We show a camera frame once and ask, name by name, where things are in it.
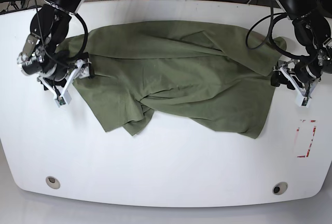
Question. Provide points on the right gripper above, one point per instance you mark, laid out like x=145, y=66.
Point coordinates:
x=53, y=74

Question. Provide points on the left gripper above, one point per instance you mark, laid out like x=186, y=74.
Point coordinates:
x=303, y=73

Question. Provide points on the green T-shirt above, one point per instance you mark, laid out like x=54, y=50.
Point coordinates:
x=202, y=71

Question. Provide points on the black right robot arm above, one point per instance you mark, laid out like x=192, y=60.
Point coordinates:
x=49, y=27

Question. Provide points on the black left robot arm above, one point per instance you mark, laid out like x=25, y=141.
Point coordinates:
x=313, y=32

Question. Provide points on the red tape rectangle marking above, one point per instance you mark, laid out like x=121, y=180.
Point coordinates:
x=304, y=137

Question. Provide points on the right grey table grommet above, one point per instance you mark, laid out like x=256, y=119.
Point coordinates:
x=280, y=188

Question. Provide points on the grey table grommet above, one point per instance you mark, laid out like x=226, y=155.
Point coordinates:
x=280, y=188
x=52, y=182

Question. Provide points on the left grey table grommet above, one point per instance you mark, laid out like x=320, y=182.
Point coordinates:
x=52, y=182

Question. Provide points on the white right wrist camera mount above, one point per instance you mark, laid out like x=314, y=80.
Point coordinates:
x=61, y=96

